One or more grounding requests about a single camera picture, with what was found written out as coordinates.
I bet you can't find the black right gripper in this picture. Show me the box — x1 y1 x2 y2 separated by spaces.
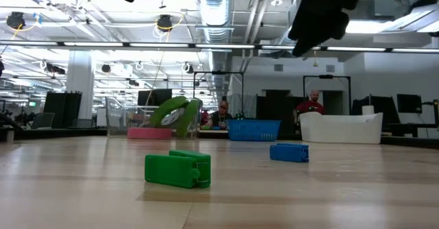
287 0 363 58

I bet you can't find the blue mini stapler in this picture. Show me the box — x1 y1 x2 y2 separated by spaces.
269 143 310 163

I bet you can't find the green mini stapler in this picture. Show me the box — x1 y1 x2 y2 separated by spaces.
144 149 212 189

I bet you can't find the black metal stand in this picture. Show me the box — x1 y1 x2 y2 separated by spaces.
302 73 352 115

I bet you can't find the person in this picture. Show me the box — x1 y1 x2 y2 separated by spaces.
294 89 327 121
205 100 234 131

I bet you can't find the long light bar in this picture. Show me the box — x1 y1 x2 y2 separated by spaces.
0 40 439 53

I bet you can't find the white plastic bin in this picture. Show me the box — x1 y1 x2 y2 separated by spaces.
299 111 384 144

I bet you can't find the black partition panel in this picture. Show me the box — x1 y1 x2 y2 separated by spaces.
351 95 401 124
43 91 82 129

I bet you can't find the blue plastic basket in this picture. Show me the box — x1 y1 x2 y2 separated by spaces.
226 119 281 142

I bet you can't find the black monitor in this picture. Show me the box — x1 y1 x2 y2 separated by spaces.
396 93 423 114
137 88 173 107

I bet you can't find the white round column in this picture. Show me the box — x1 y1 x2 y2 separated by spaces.
67 50 94 120

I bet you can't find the clear plastic container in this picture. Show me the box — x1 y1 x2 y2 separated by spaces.
105 97 203 139

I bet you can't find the grey chair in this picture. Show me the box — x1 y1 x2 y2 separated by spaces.
32 112 55 130

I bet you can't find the silver ventilation duct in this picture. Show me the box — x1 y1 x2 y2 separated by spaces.
274 2 309 47
197 0 236 101

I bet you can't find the black aluminium frame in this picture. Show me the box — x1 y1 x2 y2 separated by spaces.
0 128 439 150

